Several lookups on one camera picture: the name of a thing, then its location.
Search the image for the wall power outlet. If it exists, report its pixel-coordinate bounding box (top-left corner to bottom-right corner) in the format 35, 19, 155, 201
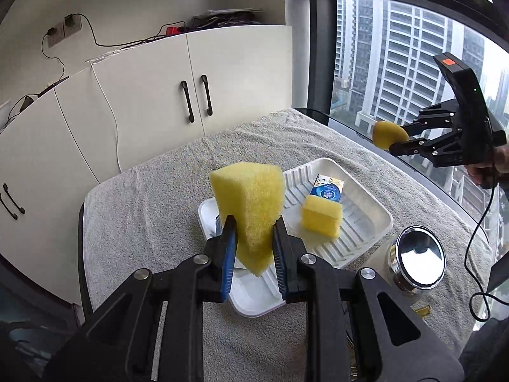
45, 15, 83, 46

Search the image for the orange teardrop makeup sponge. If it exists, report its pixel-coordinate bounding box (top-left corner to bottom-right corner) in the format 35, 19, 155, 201
373, 121, 410, 151

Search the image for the blue label tissue packet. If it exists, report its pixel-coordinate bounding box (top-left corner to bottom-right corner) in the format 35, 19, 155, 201
309, 174, 343, 203

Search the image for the white cable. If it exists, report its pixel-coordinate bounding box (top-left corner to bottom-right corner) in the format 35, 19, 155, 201
85, 50, 122, 173

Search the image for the grey high-rise building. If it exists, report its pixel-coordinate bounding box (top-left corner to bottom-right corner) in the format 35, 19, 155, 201
356, 0, 454, 128
461, 28, 490, 100
336, 0, 382, 92

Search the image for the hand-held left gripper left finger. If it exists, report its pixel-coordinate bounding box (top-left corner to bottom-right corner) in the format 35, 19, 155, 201
42, 215, 238, 382

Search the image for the person's right hand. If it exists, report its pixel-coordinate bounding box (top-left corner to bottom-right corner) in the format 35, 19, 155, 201
465, 164, 486, 187

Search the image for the grey fleece towel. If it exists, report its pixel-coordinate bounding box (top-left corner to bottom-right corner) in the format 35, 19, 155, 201
81, 107, 494, 382

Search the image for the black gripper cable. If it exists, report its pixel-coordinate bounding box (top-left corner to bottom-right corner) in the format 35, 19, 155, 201
469, 185, 504, 323

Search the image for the white plastic tray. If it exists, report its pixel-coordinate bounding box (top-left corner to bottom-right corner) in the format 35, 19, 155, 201
198, 158, 394, 318

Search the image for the stack of papers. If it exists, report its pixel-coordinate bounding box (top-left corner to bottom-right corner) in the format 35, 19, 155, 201
193, 7, 264, 28

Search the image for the yellow sponge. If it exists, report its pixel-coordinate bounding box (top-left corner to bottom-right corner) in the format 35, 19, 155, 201
209, 162, 286, 277
301, 196, 344, 240

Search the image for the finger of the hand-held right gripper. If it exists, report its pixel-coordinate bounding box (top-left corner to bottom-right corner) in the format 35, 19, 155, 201
401, 101, 463, 138
389, 127, 469, 168

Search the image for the white cabinet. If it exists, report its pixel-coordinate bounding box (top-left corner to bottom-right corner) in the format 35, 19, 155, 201
0, 0, 293, 307

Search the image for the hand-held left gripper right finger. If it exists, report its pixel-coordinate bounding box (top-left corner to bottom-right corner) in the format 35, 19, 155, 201
271, 215, 466, 382

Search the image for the dark window frame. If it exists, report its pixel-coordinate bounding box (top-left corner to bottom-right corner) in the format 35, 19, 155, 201
295, 0, 509, 118

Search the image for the black charger cable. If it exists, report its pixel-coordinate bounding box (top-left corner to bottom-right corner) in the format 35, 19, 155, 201
77, 13, 187, 47
6, 32, 66, 122

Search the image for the black cabinet handle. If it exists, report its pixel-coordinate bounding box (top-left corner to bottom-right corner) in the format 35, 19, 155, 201
181, 81, 195, 123
200, 75, 213, 116
3, 184, 25, 214
0, 193, 18, 220

